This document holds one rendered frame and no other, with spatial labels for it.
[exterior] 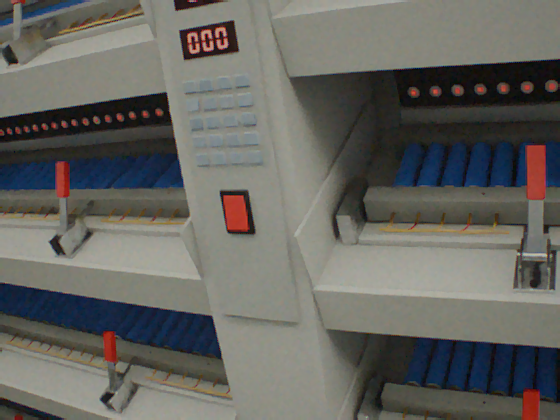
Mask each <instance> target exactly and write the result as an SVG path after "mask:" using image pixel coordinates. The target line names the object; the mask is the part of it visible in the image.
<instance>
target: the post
mask: <svg viewBox="0 0 560 420"><path fill-rule="evenodd" d="M151 5H152V9H153V13H152V14H153V17H154V22H155V27H156V31H157V32H156V35H157V40H158V44H159V49H160V58H161V62H162V67H163V71H164V76H165V77H164V81H165V86H166V90H167V95H168V100H169V105H170V108H169V109H170V114H171V119H172V124H173V128H174V133H175V138H176V143H177V147H178V152H179V158H180V163H181V166H180V168H182V169H181V172H182V178H183V183H184V188H185V192H186V198H187V203H188V208H190V212H191V218H192V223H193V228H194V233H195V238H196V243H197V248H198V253H199V258H200V263H201V268H202V273H204V278H205V283H206V288H207V292H208V298H209V303H210V308H211V312H212V313H213V317H214V322H215V327H216V332H217V336H218V341H219V346H220V351H221V353H222V355H223V360H224V365H225V369H226V373H227V378H228V383H229V388H230V391H231V396H233V401H234V406H235V409H236V414H237V418H238V420H336V419H337V416H338V413H339V410H340V408H341V405H342V404H343V402H344V399H345V396H346V393H347V391H348V388H349V385H350V383H351V380H352V377H353V374H354V373H355V371H356V368H357V366H358V363H359V360H360V357H361V354H362V351H363V348H364V345H365V343H366V342H367V339H368V336H369V333H367V332H359V331H352V332H351V331H342V330H333V329H325V328H324V326H323V323H322V320H321V317H320V314H319V311H318V308H317V305H316V302H315V299H314V297H313V294H312V291H311V288H310V284H309V281H308V278H307V275H306V272H305V269H304V267H303V264H302V260H301V257H300V254H299V251H298V248H297V245H296V241H295V238H293V236H295V234H296V232H297V230H298V227H299V226H300V224H301V222H302V220H303V218H304V216H305V215H306V212H307V210H308V208H310V206H311V204H312V203H313V201H314V199H315V196H316V194H317V193H318V191H319V189H320V187H321V185H322V183H323V182H324V179H325V177H326V175H327V173H328V171H329V170H330V168H332V166H333V164H334V162H335V159H336V158H337V156H338V154H339V152H340V150H341V148H342V147H343V145H344V143H345V141H346V139H347V137H348V136H349V134H350V132H351V129H352V127H353V125H354V124H355V122H356V120H357V118H358V116H359V115H360V113H361V111H362V109H363V108H362V107H363V105H364V104H365V103H366V102H367V103H368V106H369V107H370V112H371V117H372V122H373V126H374V131H375V136H376V140H377V144H378V146H379V149H382V142H380V132H379V122H378V112H377V105H376V101H375V91H374V81H373V74H372V71H365V72H362V71H356V72H347V73H337V74H328V75H327V74H319V75H309V76H299V77H289V76H288V73H287V69H286V66H285V63H284V62H283V59H282V55H281V52H280V50H279V46H278V43H277V39H276V36H275V32H274V29H273V26H272V23H271V20H270V18H271V17H270V16H269V14H268V11H267V7H266V4H265V1H264V0H250V5H251V11H252V16H253V23H254V29H255V34H256V41H257V47H258V53H259V59H260V65H261V72H262V78H263V84H264V91H265V97H266V103H267V110H268V116H269V122H270V130H271V136H272V143H273V150H274V156H275V163H276V170H277V176H279V184H280V190H281V196H282V204H283V210H284V217H285V224H286V231H287V238H288V245H289V251H290V258H291V265H292V271H293V278H294V285H295V291H296V298H297V304H298V310H299V317H300V321H299V322H294V323H290V322H280V321H272V320H263V319H254V317H245V316H236V315H227V314H221V310H220V305H219V300H217V295H216V290H215V285H214V280H213V275H212V270H211V264H210V259H209V254H207V250H206V244H205V239H204V234H203V228H202V223H201V218H200V212H199V207H198V203H197V198H196V192H195V187H194V182H193V176H192V171H191V166H190V162H189V157H188V151H187V146H186V141H185V136H184V131H183V126H182V120H181V116H180V112H181V111H180V106H179V101H178V96H177V91H176V86H175V81H174V78H173V76H174V73H173V68H172V63H171V58H170V53H169V50H170V49H169V44H168V39H167V35H166V31H165V27H166V26H165V21H164V17H163V12H162V8H161V7H162V3H161V0H151Z"/></svg>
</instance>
